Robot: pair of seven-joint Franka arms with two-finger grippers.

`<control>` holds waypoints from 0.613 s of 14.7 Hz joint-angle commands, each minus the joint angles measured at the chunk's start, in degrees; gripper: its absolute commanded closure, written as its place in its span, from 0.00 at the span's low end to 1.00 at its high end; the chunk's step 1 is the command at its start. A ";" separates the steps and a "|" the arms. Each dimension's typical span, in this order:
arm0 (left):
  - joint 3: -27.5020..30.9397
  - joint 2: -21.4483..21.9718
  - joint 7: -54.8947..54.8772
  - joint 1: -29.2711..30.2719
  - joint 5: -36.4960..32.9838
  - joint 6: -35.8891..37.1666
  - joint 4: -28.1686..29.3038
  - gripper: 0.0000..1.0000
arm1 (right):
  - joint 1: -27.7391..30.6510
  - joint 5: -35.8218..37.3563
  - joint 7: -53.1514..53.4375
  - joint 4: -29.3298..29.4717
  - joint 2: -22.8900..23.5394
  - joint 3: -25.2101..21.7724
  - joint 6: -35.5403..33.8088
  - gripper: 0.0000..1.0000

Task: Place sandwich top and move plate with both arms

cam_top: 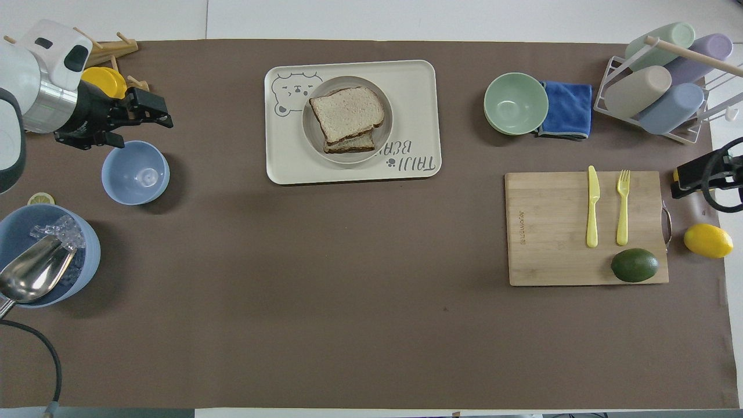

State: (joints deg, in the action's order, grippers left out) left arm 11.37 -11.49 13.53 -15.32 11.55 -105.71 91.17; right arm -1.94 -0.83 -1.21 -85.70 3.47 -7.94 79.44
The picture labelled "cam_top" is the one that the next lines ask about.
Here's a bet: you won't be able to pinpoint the green lime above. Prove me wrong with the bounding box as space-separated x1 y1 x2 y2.
610 248 660 284

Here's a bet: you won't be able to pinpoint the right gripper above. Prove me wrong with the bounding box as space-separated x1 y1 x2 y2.
671 152 743 200

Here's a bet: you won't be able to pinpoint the grey round plate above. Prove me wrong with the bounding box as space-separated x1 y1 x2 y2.
301 75 394 165

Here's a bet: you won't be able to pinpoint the cream tray with bear print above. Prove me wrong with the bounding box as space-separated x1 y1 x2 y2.
264 59 442 186

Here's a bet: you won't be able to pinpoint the green plastic bowl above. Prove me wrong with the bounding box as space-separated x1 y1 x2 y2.
483 71 550 136

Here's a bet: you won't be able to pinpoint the large bread slice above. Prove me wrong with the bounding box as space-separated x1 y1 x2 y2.
308 86 385 145

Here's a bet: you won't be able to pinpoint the blue plastic cup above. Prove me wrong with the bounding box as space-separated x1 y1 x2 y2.
638 82 705 136

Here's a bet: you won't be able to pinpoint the bamboo cutting board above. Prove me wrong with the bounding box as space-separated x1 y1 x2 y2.
504 170 673 287

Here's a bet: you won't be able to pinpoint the yellow plastic knife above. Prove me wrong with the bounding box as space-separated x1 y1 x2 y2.
585 165 601 249

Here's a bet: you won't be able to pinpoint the small bread slice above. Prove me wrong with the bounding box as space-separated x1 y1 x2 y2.
323 132 376 154

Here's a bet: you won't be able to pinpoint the blue cloth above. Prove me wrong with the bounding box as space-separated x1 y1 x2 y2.
536 80 594 141

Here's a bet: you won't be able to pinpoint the black cable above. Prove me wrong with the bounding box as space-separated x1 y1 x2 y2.
701 137 743 213
0 319 63 418

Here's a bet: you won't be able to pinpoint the green plastic cup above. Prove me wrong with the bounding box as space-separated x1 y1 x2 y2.
625 21 696 72

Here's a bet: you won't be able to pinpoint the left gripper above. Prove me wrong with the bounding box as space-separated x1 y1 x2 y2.
54 81 174 150

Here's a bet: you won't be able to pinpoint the yellow lemon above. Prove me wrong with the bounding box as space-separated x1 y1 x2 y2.
683 223 734 260

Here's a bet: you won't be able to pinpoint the yellow plastic plate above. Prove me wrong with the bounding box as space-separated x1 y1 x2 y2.
81 66 128 100

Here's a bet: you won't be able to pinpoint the white wire rack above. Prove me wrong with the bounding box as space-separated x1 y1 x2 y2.
593 37 743 145

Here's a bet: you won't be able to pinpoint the wooden peg rack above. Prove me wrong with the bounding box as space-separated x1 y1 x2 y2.
3 26 152 93

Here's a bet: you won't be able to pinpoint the blue ice bucket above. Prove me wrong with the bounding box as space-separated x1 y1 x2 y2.
0 203 102 309

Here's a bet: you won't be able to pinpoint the purple plastic cup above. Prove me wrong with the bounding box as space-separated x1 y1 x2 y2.
664 33 734 85

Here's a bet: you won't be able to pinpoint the blue plastic bowl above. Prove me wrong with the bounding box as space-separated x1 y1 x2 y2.
101 140 171 206

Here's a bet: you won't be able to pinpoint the yellow plastic fork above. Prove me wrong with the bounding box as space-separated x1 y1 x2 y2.
615 168 632 247

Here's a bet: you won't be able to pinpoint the wooden dowel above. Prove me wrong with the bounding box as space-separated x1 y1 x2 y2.
644 35 743 76

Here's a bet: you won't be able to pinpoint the beige plastic cup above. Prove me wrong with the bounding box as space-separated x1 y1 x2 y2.
604 65 673 120

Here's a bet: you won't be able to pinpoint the metal scoop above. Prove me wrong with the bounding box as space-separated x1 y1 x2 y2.
0 235 80 320

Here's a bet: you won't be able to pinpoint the clear ice cubes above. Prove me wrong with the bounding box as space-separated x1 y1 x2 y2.
29 214 86 251

